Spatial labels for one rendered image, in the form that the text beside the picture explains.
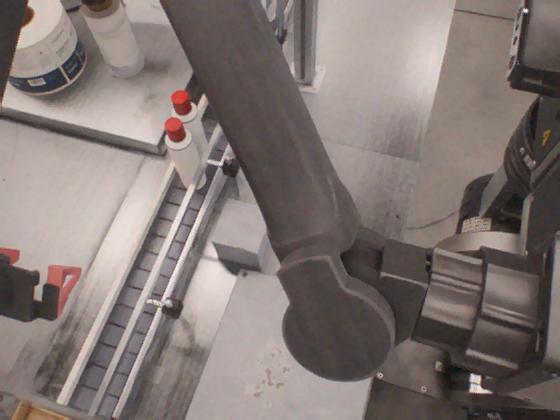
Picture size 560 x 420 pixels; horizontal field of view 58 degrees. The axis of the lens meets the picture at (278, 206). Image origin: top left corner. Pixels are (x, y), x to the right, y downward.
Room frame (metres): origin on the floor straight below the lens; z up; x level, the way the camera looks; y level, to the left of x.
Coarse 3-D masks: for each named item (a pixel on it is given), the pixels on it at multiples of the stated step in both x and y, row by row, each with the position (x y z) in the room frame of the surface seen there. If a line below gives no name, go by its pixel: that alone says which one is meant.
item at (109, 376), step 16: (272, 0) 0.99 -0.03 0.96; (272, 16) 0.95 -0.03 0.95; (208, 144) 0.59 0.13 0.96; (192, 192) 0.48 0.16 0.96; (176, 224) 0.41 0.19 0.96; (160, 256) 0.35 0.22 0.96; (144, 288) 0.29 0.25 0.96; (144, 304) 0.27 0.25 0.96; (128, 336) 0.21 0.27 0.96; (112, 368) 0.16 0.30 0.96; (96, 400) 0.11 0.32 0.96; (96, 416) 0.09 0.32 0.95
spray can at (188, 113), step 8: (176, 96) 0.62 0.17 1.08; (184, 96) 0.61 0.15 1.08; (176, 104) 0.60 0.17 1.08; (184, 104) 0.60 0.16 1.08; (192, 104) 0.63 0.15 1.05; (176, 112) 0.60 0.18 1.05; (184, 112) 0.60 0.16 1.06; (192, 112) 0.61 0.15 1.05; (184, 120) 0.59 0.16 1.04; (192, 120) 0.59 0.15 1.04; (200, 120) 0.61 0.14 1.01; (192, 128) 0.59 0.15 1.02; (200, 128) 0.61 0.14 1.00; (200, 136) 0.60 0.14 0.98; (200, 144) 0.60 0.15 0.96; (200, 152) 0.59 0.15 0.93
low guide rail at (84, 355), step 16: (160, 192) 0.51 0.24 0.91; (144, 224) 0.44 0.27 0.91; (128, 256) 0.38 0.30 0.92; (128, 272) 0.35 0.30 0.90; (112, 288) 0.32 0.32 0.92; (112, 304) 0.29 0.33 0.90; (96, 320) 0.26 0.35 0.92; (96, 336) 0.23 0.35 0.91; (80, 352) 0.20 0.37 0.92; (80, 368) 0.18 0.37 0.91; (64, 400) 0.13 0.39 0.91
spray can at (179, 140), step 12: (168, 120) 0.56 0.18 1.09; (180, 120) 0.56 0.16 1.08; (168, 132) 0.54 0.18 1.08; (180, 132) 0.54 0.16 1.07; (168, 144) 0.54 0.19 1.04; (180, 144) 0.54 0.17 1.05; (192, 144) 0.55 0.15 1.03; (180, 156) 0.53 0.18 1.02; (192, 156) 0.54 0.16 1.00; (180, 168) 0.53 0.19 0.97; (192, 168) 0.53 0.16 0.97; (204, 180) 0.55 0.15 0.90
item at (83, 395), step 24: (288, 0) 1.09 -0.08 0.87; (216, 120) 0.71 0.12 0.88; (216, 144) 0.64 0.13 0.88; (216, 168) 0.58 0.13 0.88; (168, 192) 0.53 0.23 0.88; (168, 216) 0.48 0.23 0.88; (192, 216) 0.47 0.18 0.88; (144, 240) 0.43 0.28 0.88; (144, 264) 0.37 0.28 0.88; (168, 264) 0.37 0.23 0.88; (120, 312) 0.28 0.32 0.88; (144, 312) 0.28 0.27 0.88; (120, 336) 0.23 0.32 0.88; (144, 336) 0.23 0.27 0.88; (96, 360) 0.19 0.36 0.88; (96, 384) 0.15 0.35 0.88; (120, 384) 0.15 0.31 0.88
